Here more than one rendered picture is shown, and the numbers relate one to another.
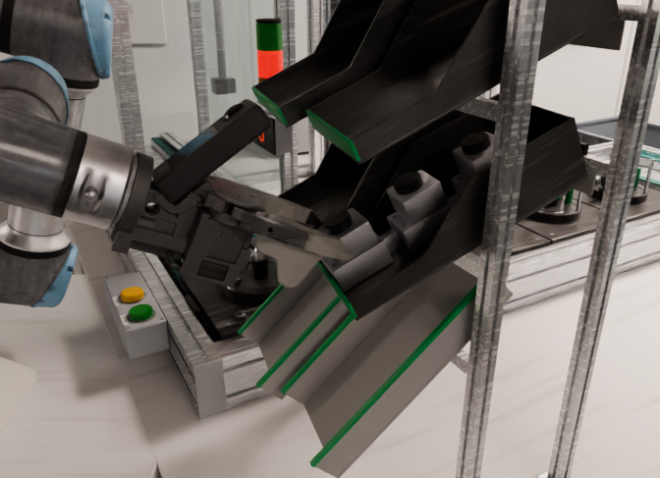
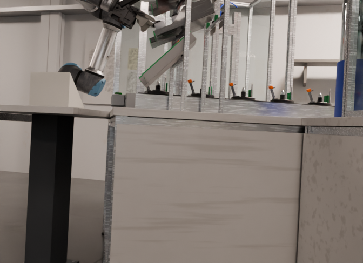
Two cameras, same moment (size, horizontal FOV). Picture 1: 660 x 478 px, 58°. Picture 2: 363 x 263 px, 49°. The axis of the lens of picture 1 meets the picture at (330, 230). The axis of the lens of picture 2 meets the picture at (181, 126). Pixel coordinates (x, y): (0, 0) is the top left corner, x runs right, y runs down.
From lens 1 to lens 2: 1.46 m
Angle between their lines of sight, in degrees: 29
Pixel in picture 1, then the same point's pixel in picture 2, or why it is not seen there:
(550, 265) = (266, 105)
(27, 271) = (90, 78)
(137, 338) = (115, 97)
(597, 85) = not seen: outside the picture
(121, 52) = (141, 67)
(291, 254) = (142, 19)
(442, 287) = not seen: hidden behind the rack
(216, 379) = (133, 99)
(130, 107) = (140, 88)
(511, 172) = (188, 1)
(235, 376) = (139, 101)
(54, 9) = not seen: hidden behind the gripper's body
